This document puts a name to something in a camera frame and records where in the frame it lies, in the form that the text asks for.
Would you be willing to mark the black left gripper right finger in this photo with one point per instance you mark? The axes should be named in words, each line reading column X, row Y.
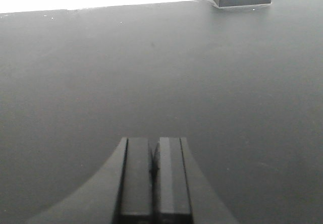
column 182, row 194

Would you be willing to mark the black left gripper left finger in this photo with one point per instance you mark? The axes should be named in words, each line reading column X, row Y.
column 119, row 192

